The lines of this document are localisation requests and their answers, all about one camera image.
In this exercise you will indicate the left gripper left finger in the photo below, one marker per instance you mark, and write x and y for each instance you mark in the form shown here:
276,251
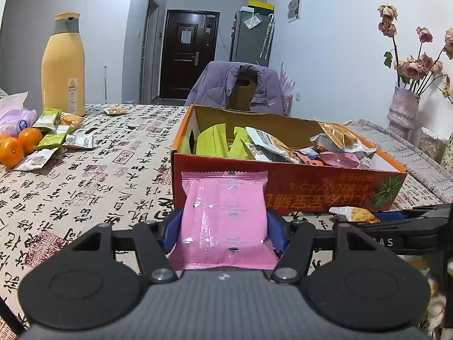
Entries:
153,241

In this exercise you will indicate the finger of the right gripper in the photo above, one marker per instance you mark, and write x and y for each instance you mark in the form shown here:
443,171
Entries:
389,216

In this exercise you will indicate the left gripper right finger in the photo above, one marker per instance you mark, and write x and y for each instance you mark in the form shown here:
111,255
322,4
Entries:
294,243

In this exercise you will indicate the white label snack packet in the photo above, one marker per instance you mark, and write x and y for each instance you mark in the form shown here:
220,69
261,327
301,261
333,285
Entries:
354,215

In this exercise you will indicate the pink snack packet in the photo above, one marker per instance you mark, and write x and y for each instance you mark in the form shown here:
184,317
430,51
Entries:
224,222
342,160

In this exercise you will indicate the colourful red snack bag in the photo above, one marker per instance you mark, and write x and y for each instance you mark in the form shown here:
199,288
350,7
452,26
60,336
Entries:
309,156

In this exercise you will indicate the golden biscuit snack packet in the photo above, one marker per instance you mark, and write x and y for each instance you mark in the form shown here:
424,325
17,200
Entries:
338,139

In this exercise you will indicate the green snack bar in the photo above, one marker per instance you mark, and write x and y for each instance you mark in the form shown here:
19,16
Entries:
242,147
212,142

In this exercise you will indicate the white biscuit snack packet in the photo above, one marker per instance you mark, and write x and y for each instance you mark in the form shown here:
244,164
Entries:
265,147

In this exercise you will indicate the folded quilted blanket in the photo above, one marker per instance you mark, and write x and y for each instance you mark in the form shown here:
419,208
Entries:
427,182

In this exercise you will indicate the calligraphy tablecloth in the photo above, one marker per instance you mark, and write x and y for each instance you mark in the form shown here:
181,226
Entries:
126,179

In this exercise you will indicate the orange cardboard box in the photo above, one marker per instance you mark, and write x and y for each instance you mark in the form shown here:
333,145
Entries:
290,187

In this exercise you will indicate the glass jar of grains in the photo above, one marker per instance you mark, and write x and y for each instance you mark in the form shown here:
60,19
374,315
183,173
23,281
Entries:
432,145

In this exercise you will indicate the pink textured vase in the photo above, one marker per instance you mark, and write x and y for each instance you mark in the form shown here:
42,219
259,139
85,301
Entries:
402,112

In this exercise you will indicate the small snack by bottle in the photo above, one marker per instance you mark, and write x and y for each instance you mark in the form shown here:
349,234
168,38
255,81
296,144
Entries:
115,111

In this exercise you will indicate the green white snack pile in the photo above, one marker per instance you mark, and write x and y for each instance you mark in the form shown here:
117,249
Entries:
57,128

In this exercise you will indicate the wooden chair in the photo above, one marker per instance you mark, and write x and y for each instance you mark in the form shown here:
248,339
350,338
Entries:
243,92

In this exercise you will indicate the orange mandarin middle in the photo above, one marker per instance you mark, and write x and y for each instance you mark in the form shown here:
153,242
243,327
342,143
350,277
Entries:
29,139

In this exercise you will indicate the orange mandarin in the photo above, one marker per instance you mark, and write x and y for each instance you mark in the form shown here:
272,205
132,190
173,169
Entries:
11,152
29,139

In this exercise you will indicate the purple jacket on chair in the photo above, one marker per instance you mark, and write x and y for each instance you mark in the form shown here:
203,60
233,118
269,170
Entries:
215,85

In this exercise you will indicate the orange mandarin left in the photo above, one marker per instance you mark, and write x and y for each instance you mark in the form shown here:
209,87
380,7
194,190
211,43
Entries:
11,152

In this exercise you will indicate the purple tissue pack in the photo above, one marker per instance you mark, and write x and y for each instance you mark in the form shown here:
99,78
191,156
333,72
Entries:
15,117

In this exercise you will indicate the yellow thermos bottle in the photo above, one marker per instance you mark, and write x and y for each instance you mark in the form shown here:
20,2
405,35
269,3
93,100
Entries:
62,66

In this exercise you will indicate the dark entrance door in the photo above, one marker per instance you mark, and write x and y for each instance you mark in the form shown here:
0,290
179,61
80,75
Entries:
190,41

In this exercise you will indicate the grey refrigerator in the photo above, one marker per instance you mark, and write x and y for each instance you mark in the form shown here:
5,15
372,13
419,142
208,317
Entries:
252,37

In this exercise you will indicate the wall electrical panel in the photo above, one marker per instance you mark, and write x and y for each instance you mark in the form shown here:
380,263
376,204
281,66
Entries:
294,10

